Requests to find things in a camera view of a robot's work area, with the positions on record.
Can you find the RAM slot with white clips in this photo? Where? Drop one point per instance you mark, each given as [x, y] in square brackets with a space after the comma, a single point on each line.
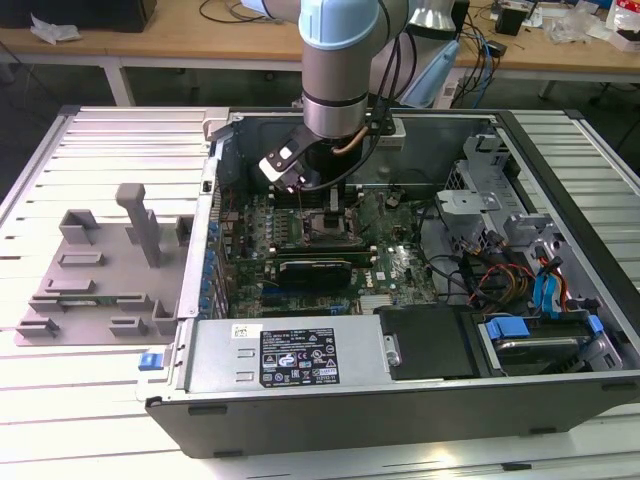
[361, 262]
[320, 252]

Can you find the green motherboard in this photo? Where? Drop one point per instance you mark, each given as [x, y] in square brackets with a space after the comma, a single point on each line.
[385, 255]

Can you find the CPU socket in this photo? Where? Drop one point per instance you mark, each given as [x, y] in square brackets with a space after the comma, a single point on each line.
[315, 231]

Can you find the white wrist camera black mount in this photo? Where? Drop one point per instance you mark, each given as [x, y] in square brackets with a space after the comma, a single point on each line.
[277, 167]

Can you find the large black box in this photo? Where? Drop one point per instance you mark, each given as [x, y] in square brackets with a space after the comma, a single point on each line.
[75, 12]

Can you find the crumpled clear plastic wrap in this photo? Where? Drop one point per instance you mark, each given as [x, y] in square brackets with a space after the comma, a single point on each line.
[52, 31]

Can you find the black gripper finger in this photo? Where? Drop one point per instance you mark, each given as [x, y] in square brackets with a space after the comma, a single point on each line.
[336, 202]

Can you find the black power connector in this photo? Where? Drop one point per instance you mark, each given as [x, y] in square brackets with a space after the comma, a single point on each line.
[497, 240]
[472, 245]

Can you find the red white plastic bag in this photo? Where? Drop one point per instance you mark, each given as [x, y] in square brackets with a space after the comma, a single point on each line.
[625, 20]

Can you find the clear plastic bags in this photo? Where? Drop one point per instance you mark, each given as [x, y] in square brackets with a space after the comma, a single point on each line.
[575, 25]

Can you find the black drive bay cover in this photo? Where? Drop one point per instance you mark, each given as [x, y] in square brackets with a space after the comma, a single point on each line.
[425, 345]

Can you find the RAM slot with black clips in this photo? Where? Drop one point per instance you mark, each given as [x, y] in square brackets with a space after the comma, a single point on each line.
[320, 256]
[320, 247]

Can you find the hard disk in blue carrier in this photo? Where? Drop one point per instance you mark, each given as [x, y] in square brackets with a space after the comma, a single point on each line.
[540, 352]

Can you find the thin metal locking lever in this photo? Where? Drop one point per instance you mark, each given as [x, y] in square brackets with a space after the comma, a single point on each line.
[300, 202]

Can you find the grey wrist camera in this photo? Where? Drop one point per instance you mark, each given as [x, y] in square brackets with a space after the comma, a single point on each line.
[390, 140]

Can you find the silver metal drive cage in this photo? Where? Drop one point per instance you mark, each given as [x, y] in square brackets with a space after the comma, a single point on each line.
[465, 205]

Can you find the silver power supply with label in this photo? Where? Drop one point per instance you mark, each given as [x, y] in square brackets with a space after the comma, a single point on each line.
[220, 360]

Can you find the black power adapter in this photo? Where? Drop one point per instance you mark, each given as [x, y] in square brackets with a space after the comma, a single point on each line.
[497, 47]

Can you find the small black box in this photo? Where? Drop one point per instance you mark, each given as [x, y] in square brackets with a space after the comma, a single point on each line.
[512, 22]

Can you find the round coin battery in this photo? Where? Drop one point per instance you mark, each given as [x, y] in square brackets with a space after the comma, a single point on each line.
[393, 199]

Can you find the silver chipset heatsink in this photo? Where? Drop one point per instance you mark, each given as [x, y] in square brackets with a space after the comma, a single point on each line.
[378, 304]

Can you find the wooden desk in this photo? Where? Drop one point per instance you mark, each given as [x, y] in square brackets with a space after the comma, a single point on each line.
[165, 35]

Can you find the black graphics card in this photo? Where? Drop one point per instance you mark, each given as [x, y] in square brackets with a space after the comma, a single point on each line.
[315, 282]

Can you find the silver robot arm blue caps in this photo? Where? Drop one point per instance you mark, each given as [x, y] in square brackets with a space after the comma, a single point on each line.
[335, 75]

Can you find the black open PC case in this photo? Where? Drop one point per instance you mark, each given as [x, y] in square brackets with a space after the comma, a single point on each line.
[350, 420]

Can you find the blue case latch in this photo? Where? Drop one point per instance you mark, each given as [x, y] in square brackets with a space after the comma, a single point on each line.
[150, 362]

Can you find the grey parts rack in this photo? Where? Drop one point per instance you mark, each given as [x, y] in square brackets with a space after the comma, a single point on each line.
[125, 280]

